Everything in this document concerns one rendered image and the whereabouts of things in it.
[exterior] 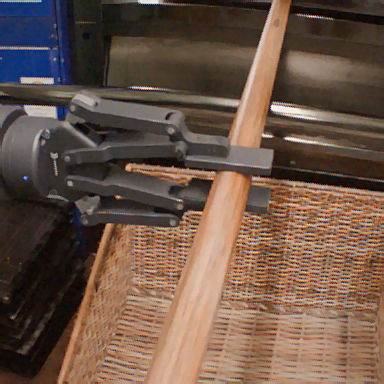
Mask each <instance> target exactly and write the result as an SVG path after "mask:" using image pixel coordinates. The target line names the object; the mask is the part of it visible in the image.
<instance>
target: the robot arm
mask: <svg viewBox="0 0 384 384"><path fill-rule="evenodd" d="M67 108H68V110H69V111H68V114H67V115H65V116H63V117H62V118H58V119H56V118H53V117H48V116H45V117H40V116H32V115H31V116H28V113H27V112H26V110H24V109H23V107H19V106H12V105H11V106H4V105H0V199H2V200H12V199H15V198H16V197H17V196H18V195H19V194H26V195H32V196H38V197H48V196H53V195H59V196H61V197H63V198H65V199H66V200H67V201H70V202H75V203H76V204H77V207H78V209H79V210H80V212H81V214H82V215H81V217H80V218H79V222H80V223H81V225H83V226H85V227H89V226H92V225H95V224H99V223H102V222H103V223H116V224H120V225H135V226H151V227H167V228H177V227H179V225H180V221H181V218H182V216H183V214H185V213H186V212H187V211H198V212H204V210H205V207H206V201H207V198H208V195H209V192H210V189H211V186H212V184H213V181H214V180H207V179H200V178H192V179H191V182H190V181H189V183H188V185H187V186H185V185H181V184H178V183H174V182H170V181H166V180H162V179H158V178H155V177H151V176H147V175H143V174H139V173H136V172H132V171H128V170H125V169H120V167H119V166H118V165H116V164H112V163H108V160H109V159H112V158H159V157H178V159H179V161H181V160H183V159H184V167H193V168H203V169H211V170H221V171H230V172H239V173H248V174H256V175H266V176H270V174H271V170H272V168H271V166H272V161H273V156H274V151H273V150H268V149H259V148H250V147H243V146H239V145H230V140H229V139H227V138H225V137H221V136H210V135H201V134H194V133H192V132H190V131H189V130H188V128H187V126H186V125H185V123H184V119H185V116H184V113H182V112H181V111H177V110H171V109H167V108H156V107H152V106H146V105H142V104H138V105H137V104H132V103H127V102H123V101H122V102H117V101H113V100H108V99H106V100H103V99H101V98H99V97H97V96H95V95H93V94H91V93H90V92H89V93H88V92H86V91H85V90H80V91H79V93H78V94H77V95H76V96H75V97H74V98H73V99H72V100H71V102H70V103H69V104H68V106H67ZM86 122H91V123H94V124H98V125H107V126H111V127H116V128H125V129H130V130H135V131H140V132H135V133H116V131H109V132H95V131H94V130H93V129H91V128H90V127H88V126H87V125H86V124H85V123H86ZM185 154H186V155H185ZM90 193H95V194H98V195H102V196H109V195H116V196H120V197H124V198H104V199H100V197H99V196H95V197H89V196H87V195H89V194H90ZM270 197H271V188H266V187H259V186H251V185H250V188H249V196H248V200H247V204H246V208H245V211H246V212H253V213H260V214H267V211H268V207H269V202H270ZM125 198H127V199H125Z"/></svg>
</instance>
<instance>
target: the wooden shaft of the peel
mask: <svg viewBox="0 0 384 384"><path fill-rule="evenodd" d="M290 3H291V0H273V4H272V6H271V11H270V13H269V15H268V19H267V22H266V24H265V29H264V31H263V33H262V38H261V41H260V43H259V45H258V47H259V48H258V49H257V52H256V54H255V59H254V62H253V64H252V66H251V71H250V74H249V77H248V79H247V84H246V86H245V88H244V91H243V94H242V96H241V98H242V99H241V102H240V104H239V107H238V110H237V112H236V115H235V120H234V123H233V126H232V128H231V130H230V133H229V136H228V139H229V140H230V145H239V146H243V147H250V148H259V147H260V143H261V139H262V136H263V128H264V125H265V121H266V118H267V110H268V107H269V103H270V100H271V98H270V96H271V93H272V89H273V83H274V79H275V76H276V69H277V66H278V59H279V56H280V53H281V52H280V50H281V46H282V43H283V41H282V40H283V37H284V34H285V32H284V31H285V27H286V24H287V23H286V21H287V18H288V15H289V14H288V12H289V9H290V6H291V5H290ZM252 177H253V174H248V173H239V172H230V171H221V170H217V172H216V175H215V178H214V181H213V184H212V186H211V189H210V192H209V195H208V198H207V201H206V207H205V210H204V213H203V214H202V217H201V220H200V223H199V226H198V229H197V232H196V235H195V237H194V240H193V243H192V246H191V249H190V252H189V254H188V257H187V259H186V262H185V265H184V270H183V273H182V276H181V278H180V281H179V284H178V286H177V289H176V292H175V294H174V297H173V301H172V304H171V306H170V309H169V312H168V314H167V317H166V322H165V324H164V327H163V329H162V332H161V334H160V338H159V341H158V343H157V345H156V348H155V353H154V355H153V357H152V360H151V364H150V367H149V369H148V371H147V375H146V377H145V380H144V382H143V384H197V379H198V376H199V373H200V370H201V366H202V363H203V360H204V357H205V354H206V351H207V346H208V341H209V338H210V334H211V331H212V328H213V324H214V321H215V318H216V314H217V311H218V307H219V304H220V300H221V297H222V293H223V290H224V286H225V283H226V279H227V275H228V272H229V268H230V264H231V261H232V257H233V253H234V249H235V246H236V242H237V238H238V234H239V231H240V227H241V223H242V219H243V215H244V211H245V208H246V204H247V200H248V196H249V188H250V185H251V181H252Z"/></svg>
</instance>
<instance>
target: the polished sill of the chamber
mask: <svg viewBox="0 0 384 384"><path fill-rule="evenodd" d="M272 4H273V3H270V2H259V1H245V0H104V1H103V2H101V18H102V21H103V22H110V21H115V22H126V21H127V22H140V23H141V22H152V23H177V24H190V25H203V26H219V27H229V28H240V29H252V30H264V29H265V24H266V22H267V19H268V15H269V13H270V11H271V6H272ZM288 14H289V15H288V18H287V21H286V23H287V24H286V27H285V31H284V32H285V33H290V34H298V35H302V36H313V37H320V38H326V39H337V40H340V41H348V42H357V43H360V44H372V45H377V46H383V47H384V17H383V16H380V15H369V14H361V13H355V12H343V11H340V10H329V9H321V8H315V7H302V6H298V5H291V6H290V9H289V12H288Z"/></svg>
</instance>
